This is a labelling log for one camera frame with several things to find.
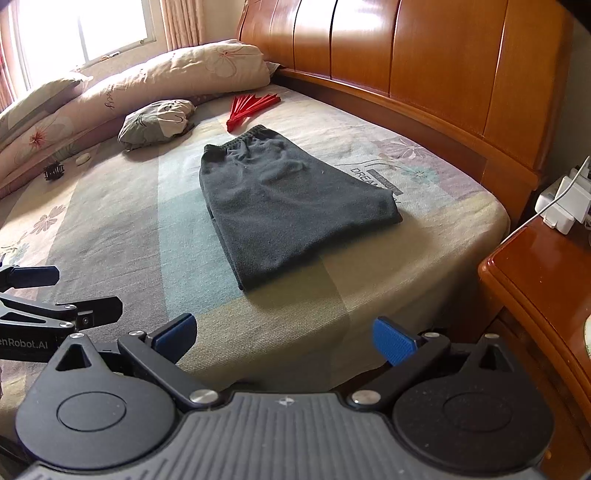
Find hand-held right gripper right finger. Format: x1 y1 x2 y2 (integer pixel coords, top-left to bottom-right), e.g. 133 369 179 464
347 316 527 411

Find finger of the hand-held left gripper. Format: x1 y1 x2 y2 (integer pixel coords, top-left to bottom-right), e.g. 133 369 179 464
0 264 61 292
0 293 124 332

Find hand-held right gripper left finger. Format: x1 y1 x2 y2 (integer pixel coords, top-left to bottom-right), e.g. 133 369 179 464
55 313 225 409

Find dark grey pants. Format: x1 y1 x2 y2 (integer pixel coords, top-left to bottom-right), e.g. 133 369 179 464
199 126 403 291

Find bed with checked sheet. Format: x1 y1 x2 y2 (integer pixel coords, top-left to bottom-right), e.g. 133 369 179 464
0 85 511 444

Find wooden nightstand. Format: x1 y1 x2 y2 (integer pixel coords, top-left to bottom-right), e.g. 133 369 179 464
478 215 591 480

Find floral pillow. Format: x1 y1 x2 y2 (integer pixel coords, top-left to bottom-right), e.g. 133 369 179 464
0 74 93 134

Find folded grey printed cloth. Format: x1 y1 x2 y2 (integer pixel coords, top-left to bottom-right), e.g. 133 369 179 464
117 99 197 152

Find pink patterned curtain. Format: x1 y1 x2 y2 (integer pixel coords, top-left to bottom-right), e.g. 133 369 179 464
0 9 19 112

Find white charger block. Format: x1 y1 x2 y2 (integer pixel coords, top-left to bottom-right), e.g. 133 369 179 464
536 175 591 234

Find folded pink floral quilt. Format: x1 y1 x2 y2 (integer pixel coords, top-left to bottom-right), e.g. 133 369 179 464
0 39 273 199

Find red folding fan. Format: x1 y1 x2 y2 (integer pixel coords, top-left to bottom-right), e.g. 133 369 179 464
226 92 281 132

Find window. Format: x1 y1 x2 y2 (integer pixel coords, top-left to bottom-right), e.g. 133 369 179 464
14 0 162 88

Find wooden headboard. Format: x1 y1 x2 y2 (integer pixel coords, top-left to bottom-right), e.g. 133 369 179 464
235 0 575 227

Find red striped curtain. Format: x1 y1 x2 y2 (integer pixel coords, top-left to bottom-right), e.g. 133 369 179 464
159 0 206 51

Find white charger cable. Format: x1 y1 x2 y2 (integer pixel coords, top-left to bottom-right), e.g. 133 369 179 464
501 156 591 245

